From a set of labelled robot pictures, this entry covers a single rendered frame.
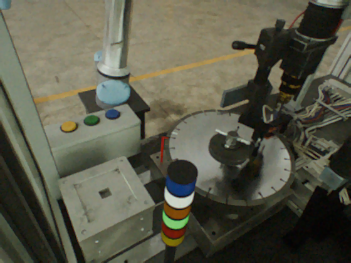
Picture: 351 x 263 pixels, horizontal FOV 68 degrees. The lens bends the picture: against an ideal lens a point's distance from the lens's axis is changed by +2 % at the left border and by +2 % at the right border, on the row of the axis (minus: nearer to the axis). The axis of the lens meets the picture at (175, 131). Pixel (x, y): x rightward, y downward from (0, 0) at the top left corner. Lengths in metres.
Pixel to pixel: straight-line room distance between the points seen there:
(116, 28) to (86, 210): 0.54
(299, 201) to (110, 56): 0.75
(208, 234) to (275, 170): 0.23
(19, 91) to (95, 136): 0.30
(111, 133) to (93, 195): 0.24
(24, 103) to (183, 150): 0.38
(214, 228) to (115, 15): 0.66
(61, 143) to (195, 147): 0.39
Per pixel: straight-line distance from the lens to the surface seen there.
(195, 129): 0.76
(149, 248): 0.75
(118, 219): 0.63
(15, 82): 0.57
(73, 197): 0.68
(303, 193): 0.88
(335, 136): 1.30
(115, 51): 0.90
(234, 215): 0.72
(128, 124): 0.84
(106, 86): 0.93
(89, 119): 0.86
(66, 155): 0.84
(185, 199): 0.39
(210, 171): 0.66
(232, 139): 0.68
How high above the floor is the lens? 1.44
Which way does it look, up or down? 42 degrees down
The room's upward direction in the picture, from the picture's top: 6 degrees clockwise
